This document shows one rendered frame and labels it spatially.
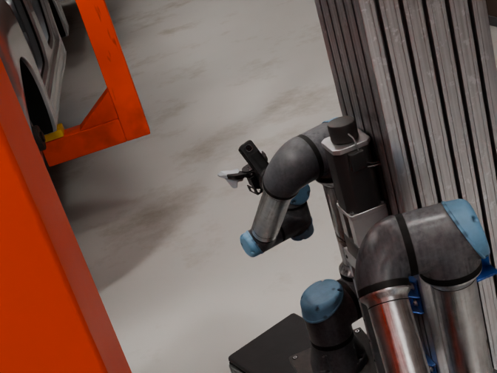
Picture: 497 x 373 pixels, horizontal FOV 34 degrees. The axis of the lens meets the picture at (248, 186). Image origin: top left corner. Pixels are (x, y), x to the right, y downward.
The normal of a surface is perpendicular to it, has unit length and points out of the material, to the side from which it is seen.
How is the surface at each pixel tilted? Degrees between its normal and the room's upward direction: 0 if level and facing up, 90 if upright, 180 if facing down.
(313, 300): 7
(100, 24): 90
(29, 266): 90
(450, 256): 92
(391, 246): 53
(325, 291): 7
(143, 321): 0
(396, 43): 90
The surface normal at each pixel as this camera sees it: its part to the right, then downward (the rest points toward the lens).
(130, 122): 0.18, 0.36
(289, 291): -0.27, -0.87
